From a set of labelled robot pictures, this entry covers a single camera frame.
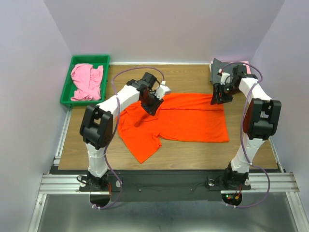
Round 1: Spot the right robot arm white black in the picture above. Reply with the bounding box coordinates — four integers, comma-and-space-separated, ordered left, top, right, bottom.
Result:
211, 62, 281, 189

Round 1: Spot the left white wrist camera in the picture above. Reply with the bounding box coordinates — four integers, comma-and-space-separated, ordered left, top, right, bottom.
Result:
154, 85, 171, 100

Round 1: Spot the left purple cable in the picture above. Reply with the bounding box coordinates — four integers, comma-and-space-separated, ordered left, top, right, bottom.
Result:
91, 67, 167, 210

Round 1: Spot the aluminium rail frame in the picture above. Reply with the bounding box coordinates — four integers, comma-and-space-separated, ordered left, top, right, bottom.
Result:
28, 107, 309, 232

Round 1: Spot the pink folded t shirt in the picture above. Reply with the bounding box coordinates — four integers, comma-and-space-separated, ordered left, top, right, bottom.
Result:
243, 61, 251, 74

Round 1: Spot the dark grey folded t shirt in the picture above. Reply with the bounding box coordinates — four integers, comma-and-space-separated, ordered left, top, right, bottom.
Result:
210, 58, 242, 84

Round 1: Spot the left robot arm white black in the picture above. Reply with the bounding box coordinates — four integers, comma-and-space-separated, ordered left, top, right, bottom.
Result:
78, 72, 170, 190

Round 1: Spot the pink crumpled t shirt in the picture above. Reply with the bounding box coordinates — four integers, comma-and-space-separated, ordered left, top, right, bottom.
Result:
70, 63, 104, 101

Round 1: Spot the green plastic bin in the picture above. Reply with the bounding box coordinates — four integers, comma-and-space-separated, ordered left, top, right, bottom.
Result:
60, 55, 110, 107

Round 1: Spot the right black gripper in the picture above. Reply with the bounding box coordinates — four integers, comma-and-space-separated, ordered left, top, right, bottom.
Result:
210, 82, 241, 105

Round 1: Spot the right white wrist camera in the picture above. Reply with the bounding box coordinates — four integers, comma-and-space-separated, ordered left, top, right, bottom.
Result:
217, 69, 233, 85

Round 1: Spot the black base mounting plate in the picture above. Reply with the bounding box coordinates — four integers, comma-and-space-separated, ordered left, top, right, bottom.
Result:
77, 170, 251, 204

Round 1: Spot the orange t shirt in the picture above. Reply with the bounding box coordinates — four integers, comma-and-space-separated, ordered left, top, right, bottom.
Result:
118, 93, 229, 163

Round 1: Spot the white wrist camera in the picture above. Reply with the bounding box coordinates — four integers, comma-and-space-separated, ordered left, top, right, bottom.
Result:
217, 69, 233, 85
154, 85, 171, 100

